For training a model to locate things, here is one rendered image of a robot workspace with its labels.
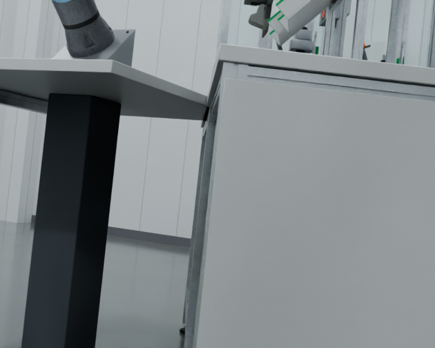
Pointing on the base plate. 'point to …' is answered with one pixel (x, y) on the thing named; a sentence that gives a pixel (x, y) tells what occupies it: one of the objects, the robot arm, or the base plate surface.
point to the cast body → (302, 41)
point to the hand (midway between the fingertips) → (265, 33)
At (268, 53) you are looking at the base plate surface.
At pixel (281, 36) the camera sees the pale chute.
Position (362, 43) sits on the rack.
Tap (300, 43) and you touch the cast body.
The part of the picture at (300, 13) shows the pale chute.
